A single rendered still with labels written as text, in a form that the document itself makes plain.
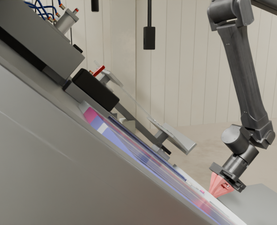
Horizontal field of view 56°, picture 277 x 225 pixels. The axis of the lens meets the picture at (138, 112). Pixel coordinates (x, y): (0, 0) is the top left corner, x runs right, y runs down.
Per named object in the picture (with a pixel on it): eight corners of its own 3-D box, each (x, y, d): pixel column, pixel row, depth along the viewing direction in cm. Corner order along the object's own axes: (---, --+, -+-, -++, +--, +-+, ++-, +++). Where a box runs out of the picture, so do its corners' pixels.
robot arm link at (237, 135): (277, 135, 77) (252, 129, 84) (260, 111, 72) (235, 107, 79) (257, 168, 75) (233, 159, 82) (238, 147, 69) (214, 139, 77)
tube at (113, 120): (199, 193, 77) (201, 190, 77) (201, 196, 76) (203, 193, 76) (61, 82, 57) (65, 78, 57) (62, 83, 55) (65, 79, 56)
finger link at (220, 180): (206, 197, 74) (227, 172, 74) (193, 186, 80) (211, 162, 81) (220, 209, 76) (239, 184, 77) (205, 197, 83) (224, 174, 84)
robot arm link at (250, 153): (264, 152, 78) (249, 145, 83) (254, 140, 74) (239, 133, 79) (250, 170, 77) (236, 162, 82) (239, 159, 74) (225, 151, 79)
